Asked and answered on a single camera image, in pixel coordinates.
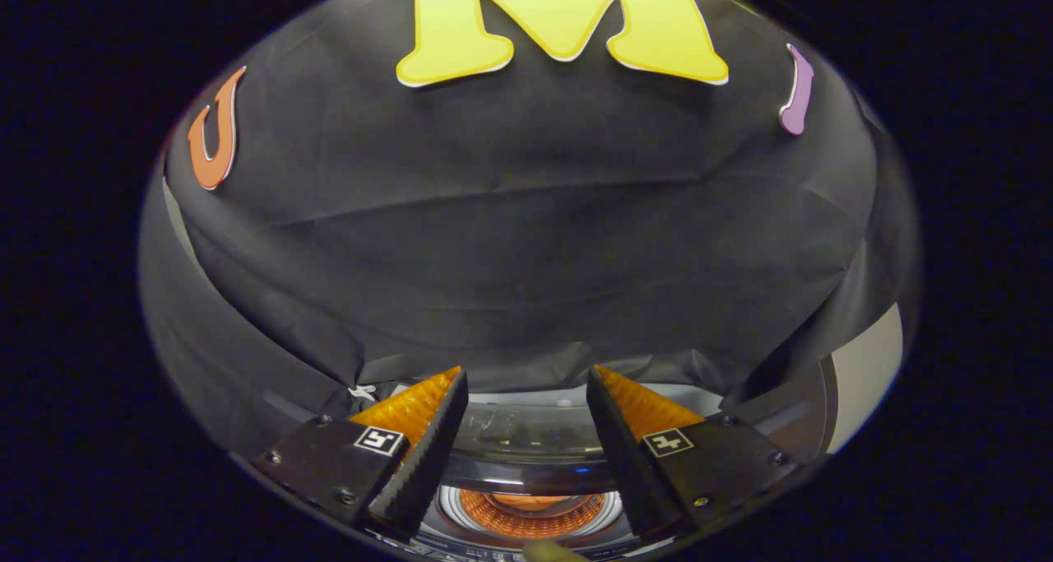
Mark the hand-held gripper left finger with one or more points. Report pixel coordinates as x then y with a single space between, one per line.
419 471

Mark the black backdrop cloth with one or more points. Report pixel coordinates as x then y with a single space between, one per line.
526 241

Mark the small grey washing machine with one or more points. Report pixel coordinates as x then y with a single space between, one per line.
510 397

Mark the orange polo shirt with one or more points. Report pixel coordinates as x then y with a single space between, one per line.
531 503

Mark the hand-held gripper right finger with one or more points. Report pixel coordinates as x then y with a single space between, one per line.
629 463

